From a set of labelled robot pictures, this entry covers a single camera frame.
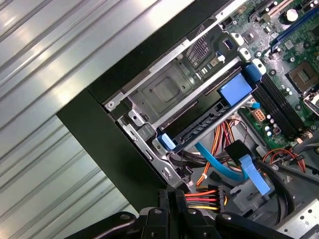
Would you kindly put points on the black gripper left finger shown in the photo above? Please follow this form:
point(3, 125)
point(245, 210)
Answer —
point(154, 224)

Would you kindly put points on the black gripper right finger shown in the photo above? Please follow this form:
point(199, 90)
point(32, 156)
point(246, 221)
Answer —
point(197, 224)

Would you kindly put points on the hard disk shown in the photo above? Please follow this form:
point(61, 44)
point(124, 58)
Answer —
point(234, 89)

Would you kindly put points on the grey metal disk bay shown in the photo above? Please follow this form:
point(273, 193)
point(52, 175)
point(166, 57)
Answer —
point(164, 89)

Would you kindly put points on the black open PC case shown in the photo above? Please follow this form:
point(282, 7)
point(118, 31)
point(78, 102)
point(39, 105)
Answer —
point(112, 139)

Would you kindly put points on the grey metal drive cage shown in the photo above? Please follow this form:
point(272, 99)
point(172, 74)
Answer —
point(306, 219)

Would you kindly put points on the black RAM slot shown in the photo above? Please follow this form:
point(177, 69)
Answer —
point(284, 105)
point(281, 109)
point(287, 102)
point(277, 112)

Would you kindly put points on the metal socket cover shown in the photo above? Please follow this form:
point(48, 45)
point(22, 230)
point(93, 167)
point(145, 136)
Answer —
point(310, 101)

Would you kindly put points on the CPU socket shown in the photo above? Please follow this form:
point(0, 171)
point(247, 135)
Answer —
point(305, 74)

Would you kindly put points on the green motherboard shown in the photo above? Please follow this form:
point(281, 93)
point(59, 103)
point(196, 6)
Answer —
point(286, 49)

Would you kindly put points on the blue expansion slot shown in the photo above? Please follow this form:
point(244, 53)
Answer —
point(291, 32)

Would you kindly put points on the beige expansion slot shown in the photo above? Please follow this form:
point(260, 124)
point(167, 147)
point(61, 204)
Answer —
point(275, 10)

